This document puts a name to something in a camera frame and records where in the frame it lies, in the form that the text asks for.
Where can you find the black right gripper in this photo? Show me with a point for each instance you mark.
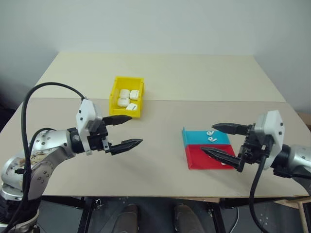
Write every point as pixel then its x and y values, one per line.
pixel 253 148

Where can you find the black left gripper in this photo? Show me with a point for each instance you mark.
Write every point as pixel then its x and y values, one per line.
pixel 97 142

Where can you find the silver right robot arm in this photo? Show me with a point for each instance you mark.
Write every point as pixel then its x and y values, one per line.
pixel 297 157

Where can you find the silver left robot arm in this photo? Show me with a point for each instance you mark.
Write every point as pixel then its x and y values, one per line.
pixel 46 150

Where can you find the yellow plastic bin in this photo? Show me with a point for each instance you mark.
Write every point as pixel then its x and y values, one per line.
pixel 114 102

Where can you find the blue plastic tray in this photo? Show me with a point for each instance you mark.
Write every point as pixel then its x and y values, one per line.
pixel 194 138

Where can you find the red plastic tray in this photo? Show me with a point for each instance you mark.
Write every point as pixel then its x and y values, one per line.
pixel 196 157

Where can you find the dark rounded foot shape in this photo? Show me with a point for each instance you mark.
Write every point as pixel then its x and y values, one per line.
pixel 126 218
pixel 187 218

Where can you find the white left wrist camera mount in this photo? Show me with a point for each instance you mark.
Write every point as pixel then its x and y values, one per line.
pixel 85 114

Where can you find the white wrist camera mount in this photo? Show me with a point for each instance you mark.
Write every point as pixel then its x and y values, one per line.
pixel 273 126
pixel 85 114

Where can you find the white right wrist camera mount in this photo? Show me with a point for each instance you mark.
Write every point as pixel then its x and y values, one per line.
pixel 273 126

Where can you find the black table frame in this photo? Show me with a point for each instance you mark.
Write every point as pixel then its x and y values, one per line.
pixel 85 216

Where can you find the light wooden frame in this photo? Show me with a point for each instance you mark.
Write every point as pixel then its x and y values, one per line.
pixel 302 211

